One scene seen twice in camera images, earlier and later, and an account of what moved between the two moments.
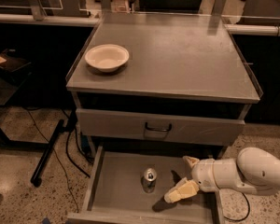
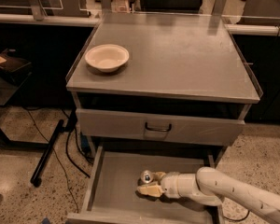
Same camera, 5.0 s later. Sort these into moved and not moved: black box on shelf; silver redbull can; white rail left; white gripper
Moved: white gripper
Not moved: black box on shelf; silver redbull can; white rail left
